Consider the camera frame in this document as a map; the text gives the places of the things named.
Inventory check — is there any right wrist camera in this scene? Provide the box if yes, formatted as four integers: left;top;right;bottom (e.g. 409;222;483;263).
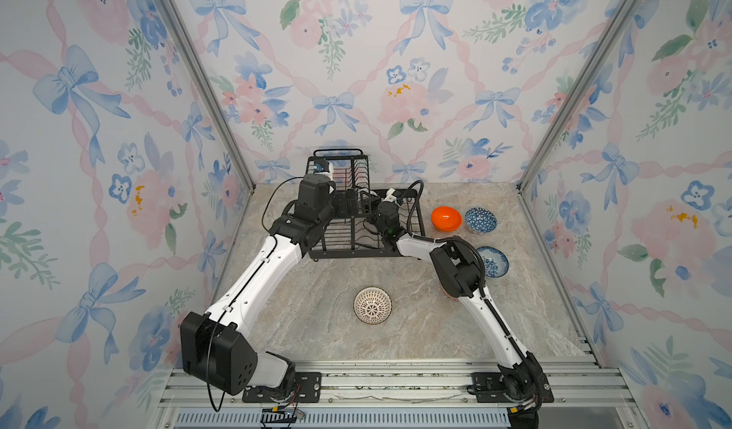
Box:
382;188;401;202

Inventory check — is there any orange plastic bowl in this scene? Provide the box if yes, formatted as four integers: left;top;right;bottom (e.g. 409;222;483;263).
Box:
431;206;462;232

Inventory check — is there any blue floral bowl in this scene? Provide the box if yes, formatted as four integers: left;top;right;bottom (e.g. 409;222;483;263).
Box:
478;246;510;279

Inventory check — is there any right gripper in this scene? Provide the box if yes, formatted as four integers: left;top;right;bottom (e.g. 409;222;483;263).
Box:
359;192;387;243

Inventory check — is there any red geometric pattern bowl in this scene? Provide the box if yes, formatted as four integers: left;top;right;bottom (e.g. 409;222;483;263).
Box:
440;284;458;301

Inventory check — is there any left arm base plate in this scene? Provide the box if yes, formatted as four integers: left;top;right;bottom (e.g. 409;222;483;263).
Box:
242;372;323;404

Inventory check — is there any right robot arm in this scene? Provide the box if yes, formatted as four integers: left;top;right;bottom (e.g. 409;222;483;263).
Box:
364;195;551;414

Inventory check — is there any blue triangle pattern bowl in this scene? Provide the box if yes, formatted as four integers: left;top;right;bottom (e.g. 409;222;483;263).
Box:
464;207;498;235

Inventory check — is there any black wire dish rack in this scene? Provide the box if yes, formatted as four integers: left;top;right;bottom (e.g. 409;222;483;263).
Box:
306;148;425;261

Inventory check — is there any brown white pattern bowl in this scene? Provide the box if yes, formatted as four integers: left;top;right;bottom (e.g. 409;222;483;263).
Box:
353;287;393;325

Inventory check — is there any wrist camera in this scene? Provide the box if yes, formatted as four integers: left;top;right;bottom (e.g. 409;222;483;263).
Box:
382;188;401;202
312;158;335;181

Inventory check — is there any right aluminium corner post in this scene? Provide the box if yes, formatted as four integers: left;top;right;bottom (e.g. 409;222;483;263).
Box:
517;0;643;195

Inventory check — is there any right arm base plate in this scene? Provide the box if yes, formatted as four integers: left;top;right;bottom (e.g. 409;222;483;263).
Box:
467;372;555;405

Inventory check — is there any aluminium mounting rail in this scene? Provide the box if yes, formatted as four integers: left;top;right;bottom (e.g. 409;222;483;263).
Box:
149;355;647;428

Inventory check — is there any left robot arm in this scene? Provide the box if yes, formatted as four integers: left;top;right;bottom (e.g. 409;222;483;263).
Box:
180;172;337;400

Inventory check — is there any aluminium corner post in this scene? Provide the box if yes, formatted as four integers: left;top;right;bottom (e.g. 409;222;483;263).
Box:
517;0;643;195
154;0;255;195

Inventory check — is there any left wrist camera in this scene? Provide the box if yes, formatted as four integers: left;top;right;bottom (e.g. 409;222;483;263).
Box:
312;158;335;181

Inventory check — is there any left aluminium corner post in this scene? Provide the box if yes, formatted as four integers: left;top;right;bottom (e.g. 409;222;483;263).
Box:
154;0;255;195

